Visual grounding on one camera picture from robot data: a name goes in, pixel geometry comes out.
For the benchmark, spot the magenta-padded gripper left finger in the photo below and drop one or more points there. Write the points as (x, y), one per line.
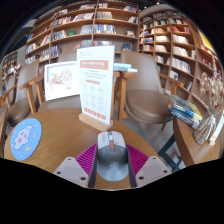
(86, 161)

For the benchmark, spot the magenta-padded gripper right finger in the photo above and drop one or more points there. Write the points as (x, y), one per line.
(137, 161)

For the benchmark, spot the grey computer mouse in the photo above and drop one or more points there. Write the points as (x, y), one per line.
(111, 160)

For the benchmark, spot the round light blue mouse pad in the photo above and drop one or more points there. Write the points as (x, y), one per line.
(25, 140)

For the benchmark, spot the brown wooden-armed armchair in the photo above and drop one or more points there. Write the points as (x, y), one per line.
(66, 56)
(25, 83)
(146, 105)

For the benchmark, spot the round wooden side table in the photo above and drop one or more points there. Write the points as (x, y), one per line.
(2, 133)
(196, 150)

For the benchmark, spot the stack of books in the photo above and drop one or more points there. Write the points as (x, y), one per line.
(185, 111)

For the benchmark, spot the white sign on wooden base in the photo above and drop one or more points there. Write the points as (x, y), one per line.
(95, 86)

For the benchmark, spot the white framed floral picture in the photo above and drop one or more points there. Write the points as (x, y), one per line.
(61, 80)

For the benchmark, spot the small white table sign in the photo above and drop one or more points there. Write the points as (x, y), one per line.
(217, 131)

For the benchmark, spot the curved wooden bookshelf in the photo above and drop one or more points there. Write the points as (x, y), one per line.
(176, 46)

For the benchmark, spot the distant wooden bookshelf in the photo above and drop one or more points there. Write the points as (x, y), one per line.
(9, 65)

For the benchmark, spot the white hanging ceiling panel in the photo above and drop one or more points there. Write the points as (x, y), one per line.
(31, 22)

